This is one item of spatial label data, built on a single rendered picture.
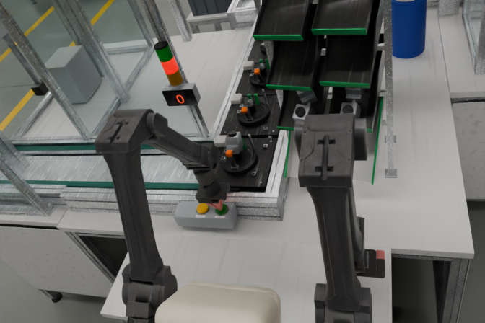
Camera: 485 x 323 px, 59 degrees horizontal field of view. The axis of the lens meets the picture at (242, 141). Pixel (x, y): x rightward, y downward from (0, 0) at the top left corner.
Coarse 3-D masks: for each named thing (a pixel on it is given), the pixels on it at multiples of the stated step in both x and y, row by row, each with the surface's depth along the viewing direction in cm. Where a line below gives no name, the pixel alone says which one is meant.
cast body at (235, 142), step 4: (232, 132) 151; (236, 132) 153; (228, 136) 151; (232, 136) 150; (236, 136) 150; (240, 136) 153; (228, 140) 151; (232, 140) 150; (236, 140) 150; (240, 140) 153; (228, 144) 152; (232, 144) 151; (236, 144) 151; (240, 144) 153; (228, 148) 151; (232, 148) 150; (236, 148) 150; (240, 148) 153; (236, 152) 151
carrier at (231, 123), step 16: (240, 96) 184; (256, 96) 173; (272, 96) 181; (240, 112) 174; (256, 112) 173; (272, 112) 173; (224, 128) 174; (240, 128) 171; (256, 128) 169; (272, 128) 167
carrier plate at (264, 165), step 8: (248, 144) 164; (256, 144) 163; (272, 144) 160; (264, 152) 158; (272, 152) 157; (264, 160) 156; (272, 160) 156; (216, 168) 159; (256, 168) 154; (264, 168) 153; (216, 176) 156; (224, 176) 155; (232, 176) 154; (240, 176) 153; (248, 176) 152; (256, 176) 151; (264, 176) 150; (232, 184) 151; (240, 184) 150; (248, 184) 149; (256, 184) 148; (264, 184) 147
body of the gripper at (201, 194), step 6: (216, 180) 134; (204, 186) 133; (210, 186) 132; (216, 186) 134; (222, 186) 137; (228, 186) 137; (198, 192) 138; (204, 192) 135; (210, 192) 134; (216, 192) 135; (222, 192) 136; (198, 198) 137; (204, 198) 136; (210, 198) 135; (216, 198) 135; (222, 198) 134
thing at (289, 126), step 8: (320, 56) 136; (320, 64) 135; (320, 72) 134; (320, 88) 132; (328, 88) 130; (288, 96) 135; (296, 96) 134; (320, 96) 131; (288, 104) 134; (296, 104) 133; (312, 104) 131; (320, 104) 130; (280, 112) 132; (288, 112) 133; (320, 112) 127; (280, 120) 132; (288, 120) 132; (280, 128) 131; (288, 128) 129
